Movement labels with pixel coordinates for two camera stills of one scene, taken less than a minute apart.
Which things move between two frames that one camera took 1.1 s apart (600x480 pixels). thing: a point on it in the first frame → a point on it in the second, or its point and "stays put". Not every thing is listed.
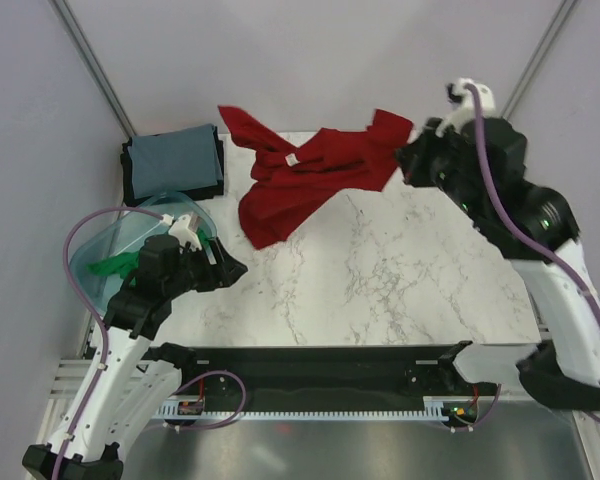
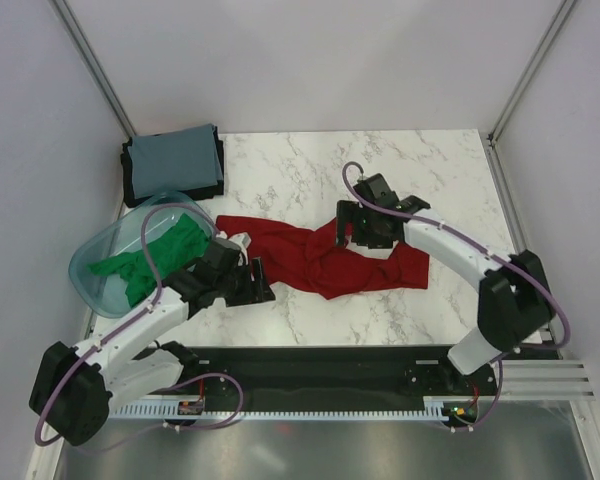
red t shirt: [288, 180] → [315, 262]
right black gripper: [413, 153] → [348, 211]
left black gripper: [228, 269] → [255, 291]
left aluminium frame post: [94, 65] stays put
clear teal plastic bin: [106, 261] stays put
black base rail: [318, 373] stays put
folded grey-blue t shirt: [174, 160] stays put
